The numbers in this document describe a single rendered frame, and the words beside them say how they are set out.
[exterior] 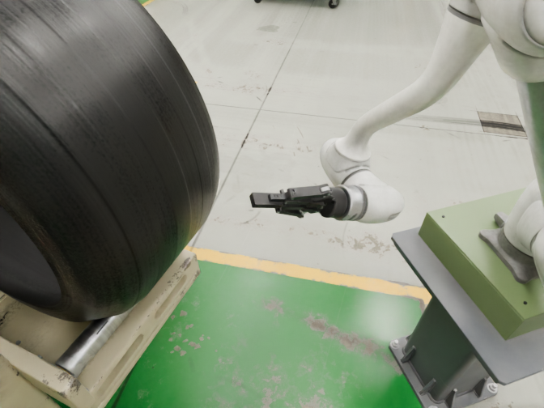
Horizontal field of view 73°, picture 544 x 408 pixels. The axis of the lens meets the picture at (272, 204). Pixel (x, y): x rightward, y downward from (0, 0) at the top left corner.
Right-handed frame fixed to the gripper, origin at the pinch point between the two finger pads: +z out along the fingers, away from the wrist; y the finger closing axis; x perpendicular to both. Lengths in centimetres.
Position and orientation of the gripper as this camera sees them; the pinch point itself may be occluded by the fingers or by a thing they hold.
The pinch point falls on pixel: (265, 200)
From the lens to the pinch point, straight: 79.2
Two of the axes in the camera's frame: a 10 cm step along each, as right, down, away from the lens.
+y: -4.7, 4.9, 7.4
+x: -2.4, -8.7, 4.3
